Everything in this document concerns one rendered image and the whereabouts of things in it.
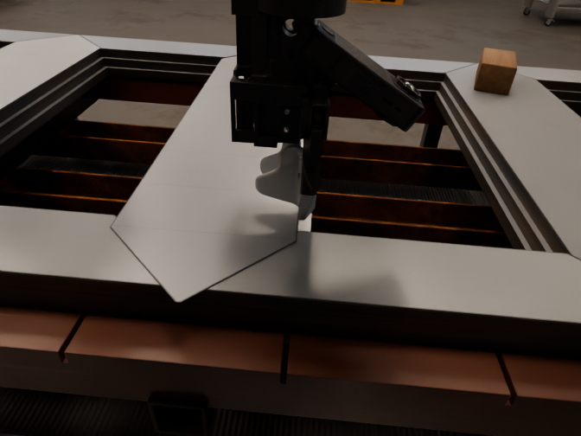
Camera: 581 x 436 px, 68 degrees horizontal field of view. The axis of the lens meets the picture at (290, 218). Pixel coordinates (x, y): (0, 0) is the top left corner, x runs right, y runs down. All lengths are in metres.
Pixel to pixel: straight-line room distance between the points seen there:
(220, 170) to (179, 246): 0.14
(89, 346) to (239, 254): 0.14
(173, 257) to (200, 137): 0.25
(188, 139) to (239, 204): 0.17
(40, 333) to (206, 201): 0.19
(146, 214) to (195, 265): 0.09
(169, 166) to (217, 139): 0.09
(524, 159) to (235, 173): 0.38
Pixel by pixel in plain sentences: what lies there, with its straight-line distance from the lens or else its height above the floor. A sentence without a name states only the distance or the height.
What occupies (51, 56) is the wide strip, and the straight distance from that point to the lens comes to 1.00.
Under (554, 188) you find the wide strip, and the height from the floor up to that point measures 0.87.
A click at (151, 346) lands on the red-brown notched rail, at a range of 0.39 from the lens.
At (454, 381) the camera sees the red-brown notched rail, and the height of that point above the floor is 0.83.
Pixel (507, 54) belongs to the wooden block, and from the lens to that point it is 0.96.
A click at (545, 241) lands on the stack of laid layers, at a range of 0.54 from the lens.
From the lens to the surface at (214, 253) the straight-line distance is 0.40.
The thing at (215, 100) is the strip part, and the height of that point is 0.87.
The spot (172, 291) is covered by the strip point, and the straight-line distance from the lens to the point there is 0.37.
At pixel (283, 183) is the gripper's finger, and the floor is 0.91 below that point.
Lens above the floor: 1.13
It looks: 36 degrees down
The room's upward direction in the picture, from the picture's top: 3 degrees clockwise
